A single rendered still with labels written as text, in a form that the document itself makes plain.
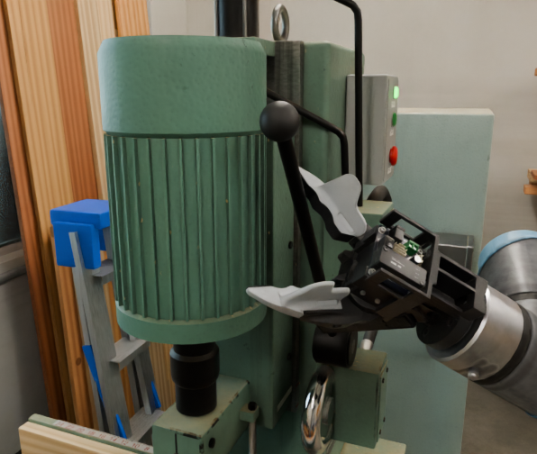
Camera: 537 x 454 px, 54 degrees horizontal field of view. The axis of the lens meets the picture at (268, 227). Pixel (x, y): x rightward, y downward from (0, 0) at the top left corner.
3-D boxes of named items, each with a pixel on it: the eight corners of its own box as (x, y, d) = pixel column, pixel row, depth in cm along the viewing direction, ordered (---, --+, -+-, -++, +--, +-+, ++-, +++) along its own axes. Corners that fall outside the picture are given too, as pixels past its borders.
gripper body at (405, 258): (388, 202, 48) (491, 266, 50) (338, 241, 55) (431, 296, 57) (372, 268, 44) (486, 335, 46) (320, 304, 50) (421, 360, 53)
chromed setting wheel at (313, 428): (295, 472, 72) (296, 389, 69) (322, 421, 83) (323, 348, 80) (317, 477, 70) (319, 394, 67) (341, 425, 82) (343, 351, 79)
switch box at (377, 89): (342, 183, 81) (346, 74, 77) (357, 174, 90) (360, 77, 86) (383, 186, 79) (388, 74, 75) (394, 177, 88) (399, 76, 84)
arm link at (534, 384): (534, 368, 62) (550, 449, 55) (450, 320, 60) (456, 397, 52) (605, 331, 56) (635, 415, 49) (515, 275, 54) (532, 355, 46)
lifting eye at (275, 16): (268, 47, 79) (268, 1, 78) (282, 50, 85) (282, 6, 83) (277, 47, 79) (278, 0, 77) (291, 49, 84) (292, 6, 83)
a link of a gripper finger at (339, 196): (339, 135, 52) (391, 213, 50) (309, 167, 57) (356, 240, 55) (317, 142, 50) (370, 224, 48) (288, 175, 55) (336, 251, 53)
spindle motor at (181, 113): (84, 333, 59) (57, 37, 51) (169, 282, 75) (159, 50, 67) (226, 362, 53) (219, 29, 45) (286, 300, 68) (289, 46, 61)
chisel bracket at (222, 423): (153, 485, 66) (150, 423, 63) (207, 422, 78) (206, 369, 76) (206, 501, 63) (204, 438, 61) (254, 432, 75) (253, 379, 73)
